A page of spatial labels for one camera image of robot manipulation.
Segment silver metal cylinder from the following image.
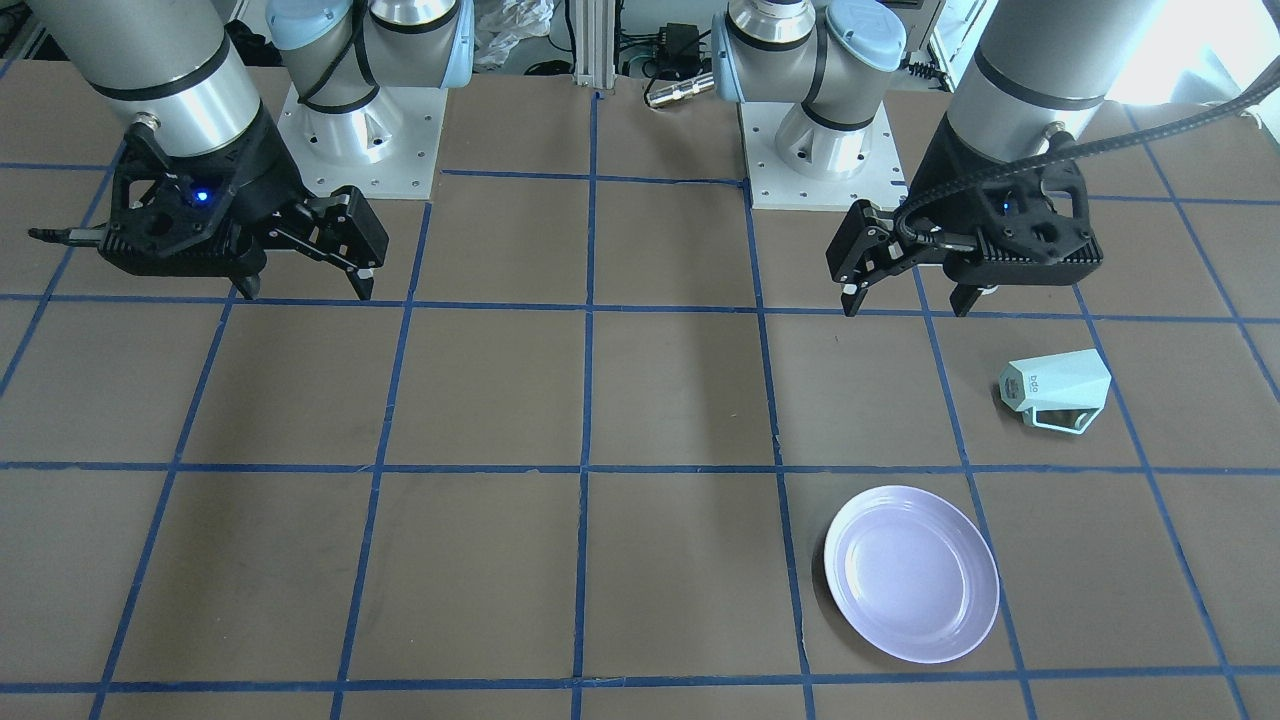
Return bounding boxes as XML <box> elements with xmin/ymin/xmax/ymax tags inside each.
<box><xmin>643</xmin><ymin>72</ymin><xmax>716</xmax><ymax>110</ymax></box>

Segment aluminium frame post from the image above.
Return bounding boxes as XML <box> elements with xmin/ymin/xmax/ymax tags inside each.
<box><xmin>564</xmin><ymin>1</ymin><xmax>620</xmax><ymax>94</ymax></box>

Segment crumpled white plastic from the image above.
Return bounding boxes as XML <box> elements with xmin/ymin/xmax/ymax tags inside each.
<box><xmin>474</xmin><ymin>1</ymin><xmax>556</xmax><ymax>73</ymax></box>

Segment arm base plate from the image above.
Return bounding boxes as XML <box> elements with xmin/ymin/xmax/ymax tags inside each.
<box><xmin>276</xmin><ymin>87</ymin><xmax>449</xmax><ymax>200</ymax></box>
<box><xmin>739</xmin><ymin>102</ymin><xmax>908</xmax><ymax>213</ymax></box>

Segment mint green faceted cup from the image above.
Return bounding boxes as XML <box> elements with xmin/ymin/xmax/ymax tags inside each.
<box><xmin>996</xmin><ymin>348</ymin><xmax>1112</xmax><ymax>436</ymax></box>

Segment black power adapter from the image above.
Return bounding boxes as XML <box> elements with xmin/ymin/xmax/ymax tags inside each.
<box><xmin>655</xmin><ymin>23</ymin><xmax>701</xmax><ymax>65</ymax></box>

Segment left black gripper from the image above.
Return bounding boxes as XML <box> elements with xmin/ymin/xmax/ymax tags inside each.
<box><xmin>826</xmin><ymin>115</ymin><xmax>1011</xmax><ymax>318</ymax></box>

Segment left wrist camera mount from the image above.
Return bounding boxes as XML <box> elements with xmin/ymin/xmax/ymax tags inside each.
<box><xmin>924</xmin><ymin>161</ymin><xmax>1105</xmax><ymax>286</ymax></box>

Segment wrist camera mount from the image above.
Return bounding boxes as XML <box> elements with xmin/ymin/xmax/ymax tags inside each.
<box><xmin>28</xmin><ymin>111</ymin><xmax>262</xmax><ymax>277</ymax></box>
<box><xmin>924</xmin><ymin>161</ymin><xmax>1105</xmax><ymax>286</ymax></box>

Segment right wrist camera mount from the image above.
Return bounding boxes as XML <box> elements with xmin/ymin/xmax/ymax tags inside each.
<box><xmin>28</xmin><ymin>111</ymin><xmax>262</xmax><ymax>277</ymax></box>

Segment lilac plate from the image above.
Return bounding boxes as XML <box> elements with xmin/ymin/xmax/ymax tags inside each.
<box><xmin>820</xmin><ymin>486</ymin><xmax>1001</xmax><ymax>665</ymax></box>

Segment black braided cable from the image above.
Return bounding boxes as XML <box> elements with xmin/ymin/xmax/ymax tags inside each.
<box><xmin>893</xmin><ymin>53</ymin><xmax>1280</xmax><ymax>241</ymax></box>

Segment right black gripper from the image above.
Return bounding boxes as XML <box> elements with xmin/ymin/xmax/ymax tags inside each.
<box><xmin>227</xmin><ymin>102</ymin><xmax>390</xmax><ymax>301</ymax></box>

